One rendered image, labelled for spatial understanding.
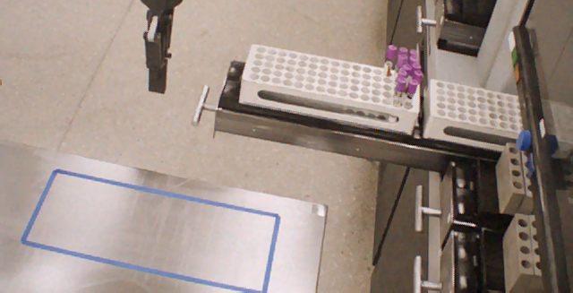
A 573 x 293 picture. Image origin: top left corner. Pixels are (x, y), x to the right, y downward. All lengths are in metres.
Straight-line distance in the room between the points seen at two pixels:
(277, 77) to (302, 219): 0.27
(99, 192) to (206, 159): 1.21
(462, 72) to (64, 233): 0.90
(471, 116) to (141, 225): 0.57
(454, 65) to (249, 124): 0.52
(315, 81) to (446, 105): 0.22
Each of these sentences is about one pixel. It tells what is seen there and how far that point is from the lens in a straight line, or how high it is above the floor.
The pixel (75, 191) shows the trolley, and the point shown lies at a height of 0.82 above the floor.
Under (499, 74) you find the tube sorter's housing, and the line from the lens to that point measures 1.44.
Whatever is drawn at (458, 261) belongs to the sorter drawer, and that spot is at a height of 0.82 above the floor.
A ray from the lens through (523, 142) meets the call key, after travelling 1.10.
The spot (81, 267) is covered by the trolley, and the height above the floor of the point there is 0.82.
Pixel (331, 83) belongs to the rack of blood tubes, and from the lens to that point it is 1.29.
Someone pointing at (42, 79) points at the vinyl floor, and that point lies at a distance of 2.60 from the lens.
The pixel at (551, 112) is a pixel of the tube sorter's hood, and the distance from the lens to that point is 1.07.
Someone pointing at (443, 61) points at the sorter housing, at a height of 0.73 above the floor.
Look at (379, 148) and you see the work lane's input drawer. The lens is 1.30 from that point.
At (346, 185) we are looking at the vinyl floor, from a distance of 2.31.
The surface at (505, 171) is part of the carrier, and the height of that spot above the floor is 0.86.
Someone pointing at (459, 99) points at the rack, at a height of 0.86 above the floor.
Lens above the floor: 1.67
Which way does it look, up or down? 43 degrees down
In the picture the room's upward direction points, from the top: 11 degrees clockwise
